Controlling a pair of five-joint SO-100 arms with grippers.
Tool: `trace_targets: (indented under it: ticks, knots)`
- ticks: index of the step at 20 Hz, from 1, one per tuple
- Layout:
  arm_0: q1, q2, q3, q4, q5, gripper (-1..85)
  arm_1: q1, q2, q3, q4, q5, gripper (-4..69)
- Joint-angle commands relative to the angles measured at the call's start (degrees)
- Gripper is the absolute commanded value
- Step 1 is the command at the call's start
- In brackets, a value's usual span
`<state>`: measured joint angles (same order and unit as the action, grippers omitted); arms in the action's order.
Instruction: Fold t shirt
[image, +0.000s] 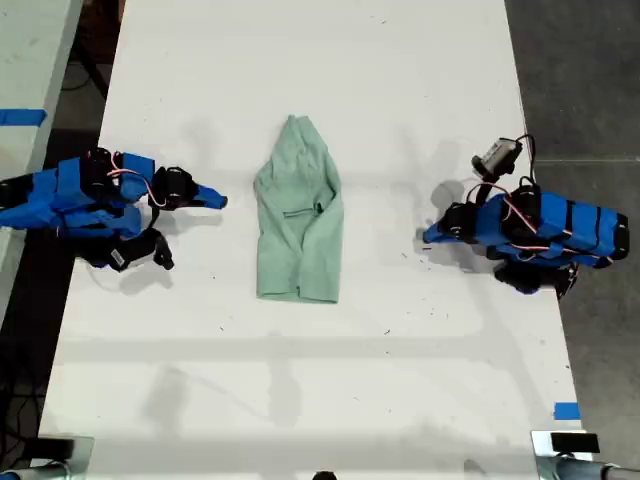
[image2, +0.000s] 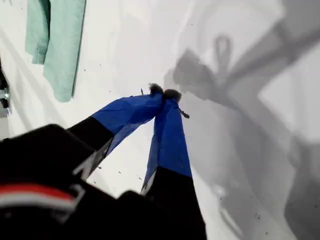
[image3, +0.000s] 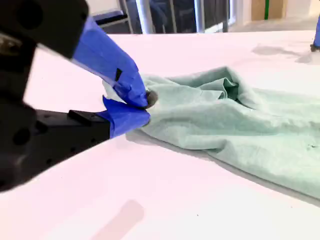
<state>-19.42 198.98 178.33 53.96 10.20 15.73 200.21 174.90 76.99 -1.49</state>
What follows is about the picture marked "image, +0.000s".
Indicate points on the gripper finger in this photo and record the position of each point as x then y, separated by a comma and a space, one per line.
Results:
439, 231
210, 194
210, 204
450, 240

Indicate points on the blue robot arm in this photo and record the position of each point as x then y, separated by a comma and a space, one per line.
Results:
65, 200
575, 225

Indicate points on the pale green T-shirt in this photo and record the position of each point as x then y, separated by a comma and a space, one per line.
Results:
300, 225

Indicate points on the long blue tape strip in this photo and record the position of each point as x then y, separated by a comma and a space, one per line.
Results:
22, 116

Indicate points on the white side table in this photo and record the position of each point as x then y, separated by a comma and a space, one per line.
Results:
30, 60

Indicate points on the short blue tape strip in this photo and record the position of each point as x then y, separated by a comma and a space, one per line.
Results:
567, 411

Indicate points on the silver metal corner plate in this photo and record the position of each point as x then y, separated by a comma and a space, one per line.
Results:
542, 457

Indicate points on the small black round object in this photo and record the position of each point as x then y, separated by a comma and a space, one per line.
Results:
325, 475

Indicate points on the grey metal tube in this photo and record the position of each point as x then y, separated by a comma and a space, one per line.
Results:
30, 471
595, 470

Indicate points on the black curved camera stalk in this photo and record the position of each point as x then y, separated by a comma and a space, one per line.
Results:
482, 192

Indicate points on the short black camera stalk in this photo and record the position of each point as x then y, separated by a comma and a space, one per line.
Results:
154, 217

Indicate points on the grey camera box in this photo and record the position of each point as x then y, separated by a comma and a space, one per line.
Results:
497, 155

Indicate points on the black labelled camera box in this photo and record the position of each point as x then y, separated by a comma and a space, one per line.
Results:
125, 254

